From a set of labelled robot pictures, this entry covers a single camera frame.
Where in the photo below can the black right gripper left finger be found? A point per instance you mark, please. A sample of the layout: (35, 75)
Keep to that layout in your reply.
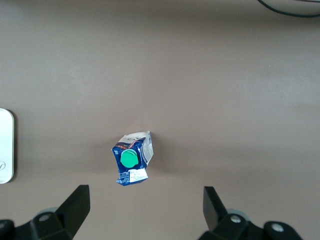
(70, 212)

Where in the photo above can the blue milk carton green cap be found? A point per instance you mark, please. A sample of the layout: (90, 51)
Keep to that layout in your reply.
(128, 158)

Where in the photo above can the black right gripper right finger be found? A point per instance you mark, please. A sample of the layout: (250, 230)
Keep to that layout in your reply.
(217, 217)

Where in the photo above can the cream rabbit print tray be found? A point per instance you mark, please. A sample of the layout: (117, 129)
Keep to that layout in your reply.
(6, 145)

